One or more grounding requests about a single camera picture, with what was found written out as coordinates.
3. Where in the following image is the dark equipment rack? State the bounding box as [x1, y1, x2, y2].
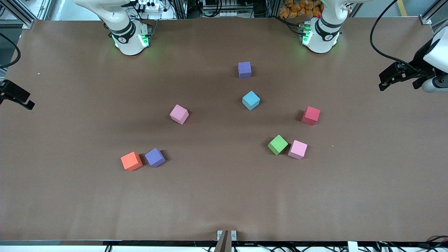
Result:
[182, 0, 280, 18]

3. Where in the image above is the green foam cube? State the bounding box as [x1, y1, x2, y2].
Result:
[268, 135, 288, 155]

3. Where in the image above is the brown table cover sheet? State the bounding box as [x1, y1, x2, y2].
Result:
[0, 17, 448, 243]

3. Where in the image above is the bag of orange snacks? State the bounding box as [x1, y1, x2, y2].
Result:
[279, 0, 324, 19]

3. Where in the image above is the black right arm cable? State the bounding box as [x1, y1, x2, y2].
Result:
[0, 33, 21, 69]

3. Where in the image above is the orange foam cube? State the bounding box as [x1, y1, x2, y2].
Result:
[121, 152, 143, 171]

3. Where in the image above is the red foam cube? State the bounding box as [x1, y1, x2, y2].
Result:
[302, 106, 321, 126]

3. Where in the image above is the silver camera mount bracket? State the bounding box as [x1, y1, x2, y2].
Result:
[214, 230, 238, 252]

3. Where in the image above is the pink foam cube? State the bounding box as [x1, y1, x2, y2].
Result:
[170, 104, 189, 125]
[288, 140, 308, 160]

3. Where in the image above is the white power strip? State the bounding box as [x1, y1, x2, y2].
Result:
[136, 0, 165, 11]

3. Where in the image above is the metal table edge rail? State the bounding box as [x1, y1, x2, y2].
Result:
[0, 240, 448, 246]

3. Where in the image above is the light blue foam cube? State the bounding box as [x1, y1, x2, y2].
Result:
[242, 91, 261, 111]

